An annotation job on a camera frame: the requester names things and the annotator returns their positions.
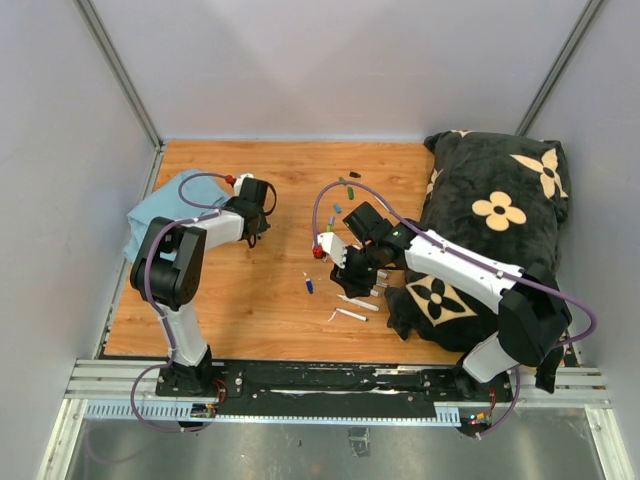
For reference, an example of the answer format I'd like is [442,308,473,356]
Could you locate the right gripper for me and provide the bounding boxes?
[330,241,383,298]

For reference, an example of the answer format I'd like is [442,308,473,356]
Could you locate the beige cap marker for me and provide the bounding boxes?
[337,294,380,312]

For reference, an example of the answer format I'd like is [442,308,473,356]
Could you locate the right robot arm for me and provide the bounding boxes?
[313,202,572,400]

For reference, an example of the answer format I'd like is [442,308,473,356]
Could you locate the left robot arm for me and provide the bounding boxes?
[130,173,277,396]

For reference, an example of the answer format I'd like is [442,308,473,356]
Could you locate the light blue cloth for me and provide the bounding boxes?
[124,169,230,263]

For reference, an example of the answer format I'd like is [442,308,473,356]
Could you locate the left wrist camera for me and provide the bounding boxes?
[224,172,255,196]

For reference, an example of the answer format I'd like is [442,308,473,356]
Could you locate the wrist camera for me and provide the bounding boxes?
[224,172,255,196]
[312,232,347,269]

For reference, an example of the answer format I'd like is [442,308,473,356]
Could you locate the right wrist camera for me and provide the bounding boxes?
[312,232,347,269]

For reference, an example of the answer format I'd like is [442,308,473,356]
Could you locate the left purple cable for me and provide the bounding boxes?
[129,171,236,434]

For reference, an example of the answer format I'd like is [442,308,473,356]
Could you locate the purple cable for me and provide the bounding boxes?
[129,171,236,434]
[312,180,599,441]

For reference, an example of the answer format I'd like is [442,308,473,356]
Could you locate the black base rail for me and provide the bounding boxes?
[64,357,611,429]

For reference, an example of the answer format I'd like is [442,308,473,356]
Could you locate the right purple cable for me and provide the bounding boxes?
[312,180,599,441]

